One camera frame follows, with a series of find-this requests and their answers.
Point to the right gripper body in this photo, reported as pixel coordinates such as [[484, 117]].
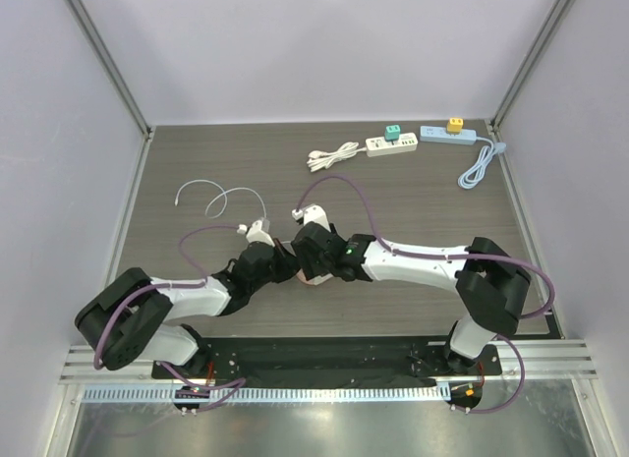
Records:
[[305, 251]]

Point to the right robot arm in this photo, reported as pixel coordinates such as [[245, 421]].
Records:
[[492, 289]]

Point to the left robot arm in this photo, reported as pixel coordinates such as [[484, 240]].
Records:
[[132, 318]]

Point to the blue power strip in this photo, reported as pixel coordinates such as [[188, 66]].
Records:
[[472, 176]]

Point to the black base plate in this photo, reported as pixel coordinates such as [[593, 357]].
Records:
[[250, 357]]

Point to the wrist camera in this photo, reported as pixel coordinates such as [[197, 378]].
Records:
[[257, 232], [311, 214]]

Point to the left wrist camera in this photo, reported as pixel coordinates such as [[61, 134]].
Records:
[[257, 232]]

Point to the teal plug adapter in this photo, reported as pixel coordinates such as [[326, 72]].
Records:
[[392, 133]]

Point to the pink round socket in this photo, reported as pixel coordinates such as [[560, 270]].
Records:
[[301, 277]]

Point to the yellow plug adapter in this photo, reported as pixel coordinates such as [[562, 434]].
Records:
[[454, 125]]

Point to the white cube adapter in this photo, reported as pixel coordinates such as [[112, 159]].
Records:
[[318, 280]]

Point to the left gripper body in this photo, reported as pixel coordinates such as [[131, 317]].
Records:
[[279, 269]]

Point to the white power strip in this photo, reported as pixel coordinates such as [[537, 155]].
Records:
[[372, 147]]

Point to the perforated cable duct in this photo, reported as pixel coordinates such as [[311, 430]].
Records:
[[175, 394]]

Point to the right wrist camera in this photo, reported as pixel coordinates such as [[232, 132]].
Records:
[[311, 214]]

